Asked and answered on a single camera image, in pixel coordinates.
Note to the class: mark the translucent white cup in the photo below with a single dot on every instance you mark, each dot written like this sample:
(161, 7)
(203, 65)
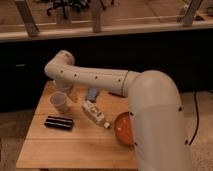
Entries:
(59, 101)

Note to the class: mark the brown sausage-shaped item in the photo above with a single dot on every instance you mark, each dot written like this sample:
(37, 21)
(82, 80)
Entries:
(116, 95)

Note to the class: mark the wooden table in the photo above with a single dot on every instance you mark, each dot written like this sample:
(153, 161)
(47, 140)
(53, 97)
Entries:
(85, 146)

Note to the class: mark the white carton bottle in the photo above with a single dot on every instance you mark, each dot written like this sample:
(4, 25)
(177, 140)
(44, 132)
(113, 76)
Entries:
(95, 114)

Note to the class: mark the grey middle window post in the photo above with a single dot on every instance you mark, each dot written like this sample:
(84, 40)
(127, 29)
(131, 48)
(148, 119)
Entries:
(96, 16)

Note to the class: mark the blue cloth item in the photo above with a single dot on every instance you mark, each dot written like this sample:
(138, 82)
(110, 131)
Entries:
(92, 94)

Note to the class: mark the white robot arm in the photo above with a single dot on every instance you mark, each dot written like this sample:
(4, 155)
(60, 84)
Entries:
(155, 107)

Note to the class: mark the grey window post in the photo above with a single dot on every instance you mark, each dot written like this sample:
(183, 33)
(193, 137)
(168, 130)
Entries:
(189, 15)
(96, 16)
(26, 15)

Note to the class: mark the black rectangular box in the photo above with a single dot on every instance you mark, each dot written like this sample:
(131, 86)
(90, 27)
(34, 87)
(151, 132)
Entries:
(59, 123)

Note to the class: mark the grey right window post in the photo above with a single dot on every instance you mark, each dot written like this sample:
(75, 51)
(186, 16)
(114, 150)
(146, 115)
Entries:
(189, 15)

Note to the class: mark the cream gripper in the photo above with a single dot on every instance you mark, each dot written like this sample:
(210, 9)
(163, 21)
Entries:
(72, 95)

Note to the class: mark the black office chair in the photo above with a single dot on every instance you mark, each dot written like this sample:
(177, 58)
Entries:
(77, 4)

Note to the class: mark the grey left window post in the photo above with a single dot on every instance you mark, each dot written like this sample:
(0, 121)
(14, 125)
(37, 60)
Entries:
(26, 15)

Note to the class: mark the orange ceramic bowl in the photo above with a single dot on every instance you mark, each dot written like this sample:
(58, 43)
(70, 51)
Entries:
(122, 129)

